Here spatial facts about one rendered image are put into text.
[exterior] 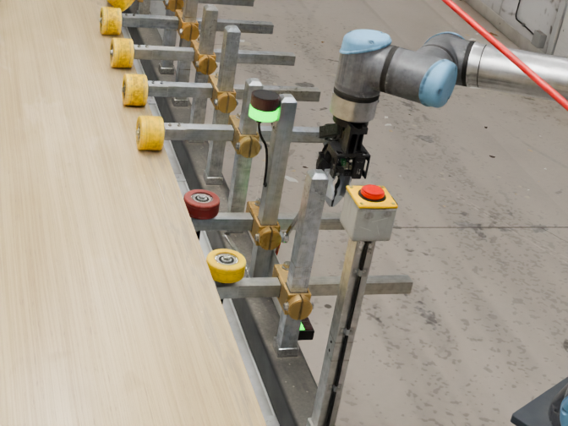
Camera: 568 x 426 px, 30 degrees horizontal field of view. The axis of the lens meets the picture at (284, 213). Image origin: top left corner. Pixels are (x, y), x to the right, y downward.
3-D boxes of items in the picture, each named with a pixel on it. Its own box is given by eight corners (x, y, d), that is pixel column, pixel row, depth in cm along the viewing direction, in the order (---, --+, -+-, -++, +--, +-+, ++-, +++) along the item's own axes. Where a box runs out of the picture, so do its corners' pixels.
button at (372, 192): (378, 193, 180) (380, 183, 179) (386, 204, 176) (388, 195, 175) (356, 192, 178) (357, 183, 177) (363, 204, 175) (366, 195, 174)
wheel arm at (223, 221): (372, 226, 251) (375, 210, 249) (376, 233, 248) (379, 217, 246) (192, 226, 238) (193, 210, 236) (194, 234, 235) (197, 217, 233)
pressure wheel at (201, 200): (210, 231, 243) (215, 187, 237) (217, 249, 236) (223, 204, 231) (176, 231, 240) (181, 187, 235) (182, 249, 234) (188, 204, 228)
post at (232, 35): (215, 191, 289) (238, 24, 266) (218, 197, 286) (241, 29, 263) (203, 191, 288) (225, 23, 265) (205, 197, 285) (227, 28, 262)
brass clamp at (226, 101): (226, 92, 283) (228, 74, 281) (237, 113, 272) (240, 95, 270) (204, 91, 281) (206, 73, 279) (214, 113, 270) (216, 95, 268)
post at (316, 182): (286, 364, 228) (324, 166, 205) (291, 374, 225) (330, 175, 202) (270, 365, 227) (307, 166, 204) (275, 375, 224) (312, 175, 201)
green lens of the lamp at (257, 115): (272, 110, 226) (274, 101, 225) (280, 122, 221) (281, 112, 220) (245, 109, 224) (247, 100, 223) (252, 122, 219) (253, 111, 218)
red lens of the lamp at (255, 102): (274, 99, 224) (275, 90, 223) (281, 111, 219) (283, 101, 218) (247, 98, 223) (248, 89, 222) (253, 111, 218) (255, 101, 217)
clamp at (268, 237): (264, 220, 246) (268, 200, 244) (280, 250, 235) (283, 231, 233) (241, 220, 245) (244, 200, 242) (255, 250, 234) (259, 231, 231)
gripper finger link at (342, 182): (338, 217, 215) (346, 177, 211) (329, 203, 220) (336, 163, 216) (352, 217, 216) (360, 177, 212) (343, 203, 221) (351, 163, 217)
